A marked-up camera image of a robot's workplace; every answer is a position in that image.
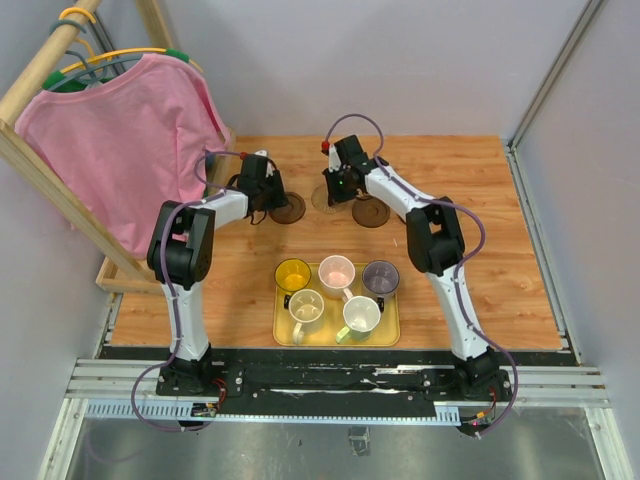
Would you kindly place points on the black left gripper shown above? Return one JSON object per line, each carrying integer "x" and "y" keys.
{"x": 279, "y": 198}

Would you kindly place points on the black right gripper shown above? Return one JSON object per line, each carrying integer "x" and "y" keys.
{"x": 333, "y": 196}

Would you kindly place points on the light woven rattan coaster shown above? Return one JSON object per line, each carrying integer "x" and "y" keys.
{"x": 319, "y": 199}

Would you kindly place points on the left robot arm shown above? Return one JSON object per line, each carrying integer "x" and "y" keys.
{"x": 180, "y": 252}

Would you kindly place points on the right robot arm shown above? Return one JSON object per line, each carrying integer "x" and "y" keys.
{"x": 435, "y": 242}

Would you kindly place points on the dark brown coaster far left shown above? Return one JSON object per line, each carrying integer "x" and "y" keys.
{"x": 292, "y": 212}

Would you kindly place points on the dark brown coaster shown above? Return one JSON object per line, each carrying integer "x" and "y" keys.
{"x": 370, "y": 212}
{"x": 292, "y": 212}

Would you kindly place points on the dark brown coaster middle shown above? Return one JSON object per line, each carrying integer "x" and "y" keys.
{"x": 370, "y": 212}

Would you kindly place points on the yellow transparent cup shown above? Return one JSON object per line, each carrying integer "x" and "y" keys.
{"x": 292, "y": 275}

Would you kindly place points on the purple transparent cup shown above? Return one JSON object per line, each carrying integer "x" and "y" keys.
{"x": 380, "y": 281}

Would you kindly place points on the pink mug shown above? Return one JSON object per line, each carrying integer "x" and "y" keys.
{"x": 336, "y": 274}

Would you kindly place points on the beige smiley mug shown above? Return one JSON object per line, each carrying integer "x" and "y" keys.
{"x": 306, "y": 307}

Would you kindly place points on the pink t-shirt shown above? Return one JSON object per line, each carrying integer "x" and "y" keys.
{"x": 129, "y": 145}

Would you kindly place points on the grey clothes hanger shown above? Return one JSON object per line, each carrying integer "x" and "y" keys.
{"x": 89, "y": 75}

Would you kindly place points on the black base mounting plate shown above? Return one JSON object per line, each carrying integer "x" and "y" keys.
{"x": 336, "y": 382}

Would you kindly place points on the yellow clothes hanger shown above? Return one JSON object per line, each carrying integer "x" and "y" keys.
{"x": 125, "y": 55}

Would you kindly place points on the wooden hanging rod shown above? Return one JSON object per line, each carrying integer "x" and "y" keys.
{"x": 29, "y": 81}

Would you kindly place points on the white mug green handle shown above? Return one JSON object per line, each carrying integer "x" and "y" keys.
{"x": 361, "y": 317}

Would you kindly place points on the wooden clothes rack frame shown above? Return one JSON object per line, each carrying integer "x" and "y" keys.
{"x": 24, "y": 159}

